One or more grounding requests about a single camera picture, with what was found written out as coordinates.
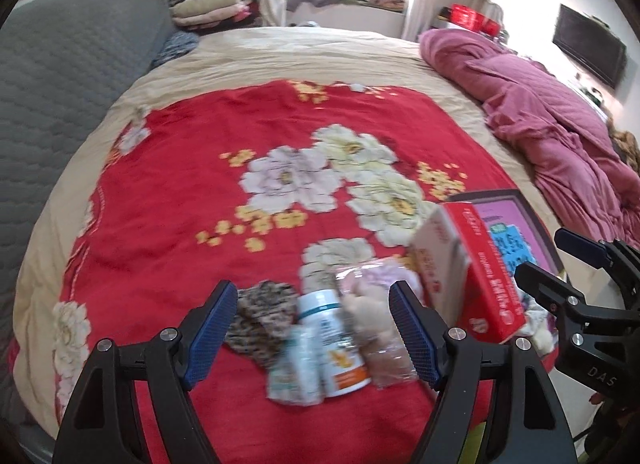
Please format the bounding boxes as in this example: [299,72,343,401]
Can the purple bow plush toy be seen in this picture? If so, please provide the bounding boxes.
[518,291,554,356]

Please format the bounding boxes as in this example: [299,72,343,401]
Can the pink bow plush toy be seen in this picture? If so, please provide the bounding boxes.
[335,257,423,346]

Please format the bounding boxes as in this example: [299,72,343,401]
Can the leopard print scrunchie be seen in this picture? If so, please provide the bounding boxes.
[224,280,298,369]

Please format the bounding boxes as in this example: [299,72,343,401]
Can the pink lid tray box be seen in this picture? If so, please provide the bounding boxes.
[448,189,567,281]

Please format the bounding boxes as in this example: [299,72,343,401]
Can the pink crumpled quilt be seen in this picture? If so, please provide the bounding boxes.
[420,29,639,247]

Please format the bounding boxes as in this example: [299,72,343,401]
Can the red cardboard box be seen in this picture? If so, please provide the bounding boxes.
[410,202,525,344]

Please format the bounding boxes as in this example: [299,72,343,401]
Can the pink item in plastic bag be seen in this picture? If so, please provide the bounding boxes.
[360,329,418,388]

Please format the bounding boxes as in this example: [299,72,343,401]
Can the white supplement bottle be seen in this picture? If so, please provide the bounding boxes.
[297,289,371,398]

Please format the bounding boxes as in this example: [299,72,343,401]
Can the small white tissue pack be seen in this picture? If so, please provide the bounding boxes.
[267,325,323,406]

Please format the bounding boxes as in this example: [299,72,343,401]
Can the red floral blanket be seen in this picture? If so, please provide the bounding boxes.
[52,78,557,464]

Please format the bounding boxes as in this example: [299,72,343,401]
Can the red bags on rack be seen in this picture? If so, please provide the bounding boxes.
[437,0,509,42]

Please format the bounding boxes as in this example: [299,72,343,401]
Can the grey quilted headboard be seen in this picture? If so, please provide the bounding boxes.
[1,0,174,345]

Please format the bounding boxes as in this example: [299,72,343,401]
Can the blue patterned pillow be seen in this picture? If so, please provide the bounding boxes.
[150,31,200,70]

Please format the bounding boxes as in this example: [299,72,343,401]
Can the folded blankets stack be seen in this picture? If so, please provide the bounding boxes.
[170,0,260,34]

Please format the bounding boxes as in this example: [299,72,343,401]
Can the wall mounted black television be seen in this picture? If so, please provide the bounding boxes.
[552,5,627,88]

